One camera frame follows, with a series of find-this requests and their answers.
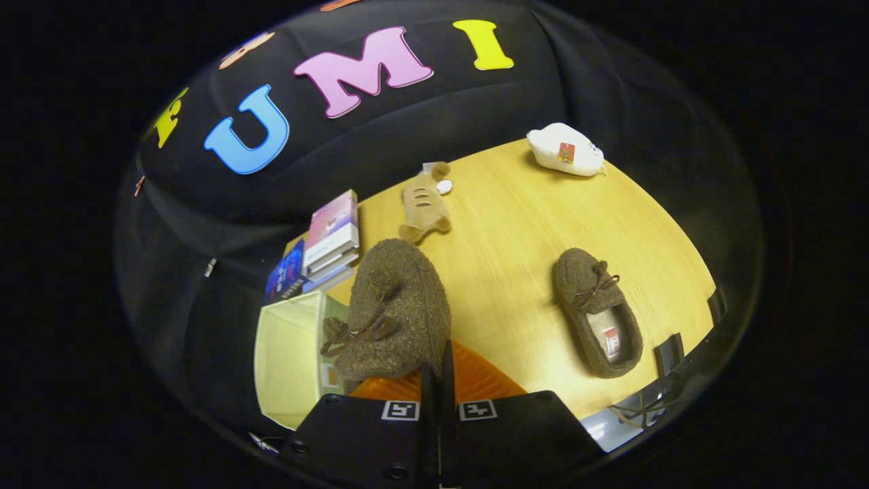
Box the black backdrop cloth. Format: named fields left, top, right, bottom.
left=115, top=0, right=761, bottom=442

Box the tan striped plush toy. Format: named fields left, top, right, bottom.
left=398, top=162, right=454, bottom=244

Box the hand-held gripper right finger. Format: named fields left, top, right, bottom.
left=440, top=340, right=606, bottom=486

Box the brown fuzzy shoe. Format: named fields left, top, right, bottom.
left=320, top=238, right=452, bottom=381
left=552, top=248, right=644, bottom=379

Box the white book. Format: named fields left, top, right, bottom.
left=306, top=248, right=360, bottom=283

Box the pale blue book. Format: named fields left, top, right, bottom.
left=302, top=267, right=354, bottom=294

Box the white plush toy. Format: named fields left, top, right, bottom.
left=526, top=122, right=607, bottom=177

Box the green fabric storage box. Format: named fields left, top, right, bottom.
left=255, top=291, right=351, bottom=430

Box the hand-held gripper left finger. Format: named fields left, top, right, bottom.
left=282, top=363, right=437, bottom=486

